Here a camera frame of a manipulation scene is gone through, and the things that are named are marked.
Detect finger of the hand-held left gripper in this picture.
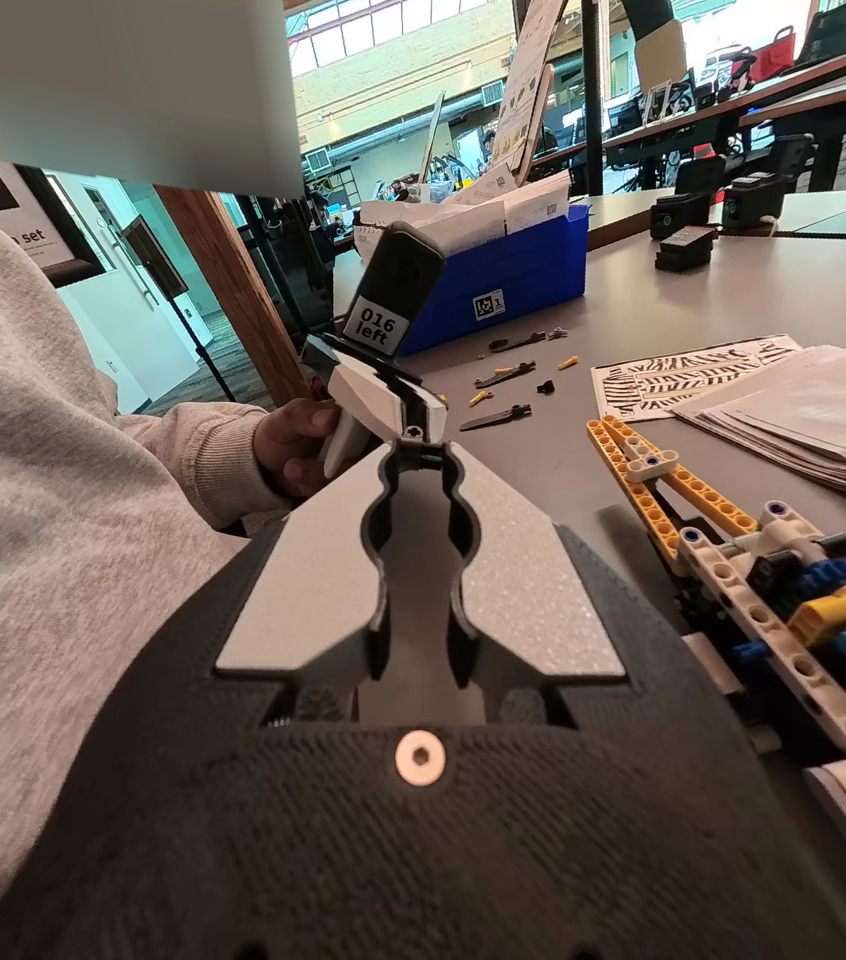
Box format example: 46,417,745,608
402,384,449,445
327,358,403,438

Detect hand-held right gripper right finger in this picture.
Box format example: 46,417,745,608
441,442,628,721

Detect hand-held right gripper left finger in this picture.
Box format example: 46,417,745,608
214,441,402,721

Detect dark lego connector piece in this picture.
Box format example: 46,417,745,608
399,424,445,470

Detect yellow white lego vehicle model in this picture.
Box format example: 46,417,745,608
586,414,846,852

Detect person's left forearm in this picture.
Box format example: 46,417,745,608
108,401,297,534

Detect person's left hand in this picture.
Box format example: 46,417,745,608
252,397,342,500

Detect white paper sheets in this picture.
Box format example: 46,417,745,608
359,161,570,260

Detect blue plastic bin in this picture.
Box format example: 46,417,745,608
396,204,591,357

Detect printed cardboard sheet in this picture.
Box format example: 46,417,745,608
490,0,570,189

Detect zebra striped sticker sheet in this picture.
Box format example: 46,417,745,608
591,335,803,423

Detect person's grey sweatshirt torso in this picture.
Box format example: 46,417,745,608
0,187,297,960

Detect white door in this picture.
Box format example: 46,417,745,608
48,172,203,414

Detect black electronic box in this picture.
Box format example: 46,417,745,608
650,191,715,243
723,174,780,230

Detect instruction booklet stack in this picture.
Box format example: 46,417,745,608
674,345,846,507

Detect wooden post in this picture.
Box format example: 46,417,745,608
153,186,312,410

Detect framed wall sign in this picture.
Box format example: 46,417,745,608
0,150,105,290

